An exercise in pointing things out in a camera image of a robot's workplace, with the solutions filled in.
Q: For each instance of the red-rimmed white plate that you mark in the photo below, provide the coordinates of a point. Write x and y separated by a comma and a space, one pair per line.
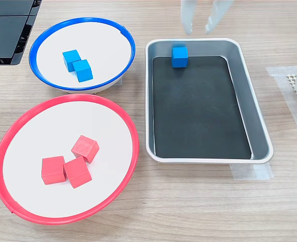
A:
37, 131

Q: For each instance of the blue-rimmed white plate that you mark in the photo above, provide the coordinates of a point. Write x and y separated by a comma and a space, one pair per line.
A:
100, 43

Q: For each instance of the steel tray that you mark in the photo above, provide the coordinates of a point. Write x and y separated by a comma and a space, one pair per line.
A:
254, 121

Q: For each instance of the black flat device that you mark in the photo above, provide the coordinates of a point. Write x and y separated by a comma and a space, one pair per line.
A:
5, 37

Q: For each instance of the small red cube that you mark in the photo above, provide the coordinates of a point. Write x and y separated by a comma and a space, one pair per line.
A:
85, 147
53, 170
78, 174

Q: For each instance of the translucent sheet under base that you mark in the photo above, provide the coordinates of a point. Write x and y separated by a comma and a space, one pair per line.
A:
282, 80

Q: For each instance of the small blue cube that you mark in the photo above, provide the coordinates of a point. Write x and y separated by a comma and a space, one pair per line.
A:
180, 58
70, 56
83, 72

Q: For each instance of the translucent tape strip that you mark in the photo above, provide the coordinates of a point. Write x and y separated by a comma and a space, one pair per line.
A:
251, 172

